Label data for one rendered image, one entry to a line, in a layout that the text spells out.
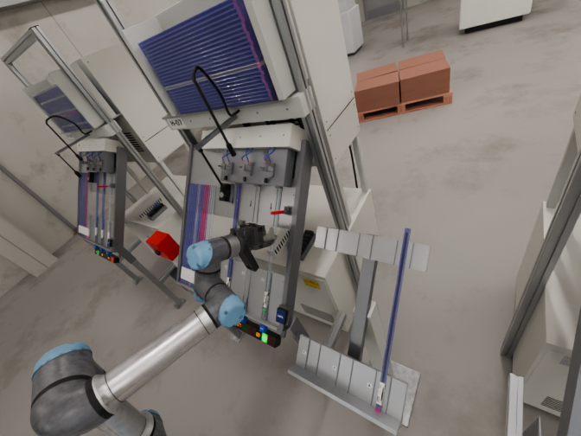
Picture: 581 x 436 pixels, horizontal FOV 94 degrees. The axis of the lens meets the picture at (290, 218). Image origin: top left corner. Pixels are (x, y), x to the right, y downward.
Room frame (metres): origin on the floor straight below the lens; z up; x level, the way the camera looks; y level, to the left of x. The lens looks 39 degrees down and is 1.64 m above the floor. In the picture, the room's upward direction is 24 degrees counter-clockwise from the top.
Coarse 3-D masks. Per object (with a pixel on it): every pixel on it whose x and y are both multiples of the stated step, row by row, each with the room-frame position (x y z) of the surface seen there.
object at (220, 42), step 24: (240, 0) 0.90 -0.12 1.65; (192, 24) 1.03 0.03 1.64; (216, 24) 0.96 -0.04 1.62; (240, 24) 0.90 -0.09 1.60; (144, 48) 1.24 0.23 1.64; (168, 48) 1.15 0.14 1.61; (192, 48) 1.07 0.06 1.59; (216, 48) 0.99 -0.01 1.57; (240, 48) 0.92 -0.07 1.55; (168, 72) 1.20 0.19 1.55; (192, 72) 1.11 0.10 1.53; (216, 72) 1.02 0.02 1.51; (240, 72) 0.95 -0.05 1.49; (264, 72) 0.89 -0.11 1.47; (192, 96) 1.16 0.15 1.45; (216, 96) 1.06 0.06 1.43; (240, 96) 0.98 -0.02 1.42; (264, 96) 0.91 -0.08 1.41
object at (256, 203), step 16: (192, 160) 1.36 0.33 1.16; (208, 160) 1.26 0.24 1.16; (192, 176) 1.31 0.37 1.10; (208, 176) 1.22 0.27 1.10; (240, 192) 1.02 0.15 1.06; (256, 192) 0.96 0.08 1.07; (272, 192) 0.90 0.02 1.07; (288, 192) 0.85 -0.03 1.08; (224, 208) 1.05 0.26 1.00; (240, 208) 0.98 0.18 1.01; (256, 208) 0.92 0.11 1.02; (272, 208) 0.86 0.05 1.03; (272, 224) 0.83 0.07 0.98; (288, 224) 0.78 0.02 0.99
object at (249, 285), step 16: (224, 272) 0.88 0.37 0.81; (240, 272) 0.82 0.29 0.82; (256, 272) 0.77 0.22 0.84; (272, 272) 0.72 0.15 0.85; (240, 288) 0.78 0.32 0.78; (256, 288) 0.73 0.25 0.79; (272, 288) 0.68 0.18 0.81; (256, 304) 0.69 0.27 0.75; (272, 304) 0.64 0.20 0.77; (272, 320) 0.61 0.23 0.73
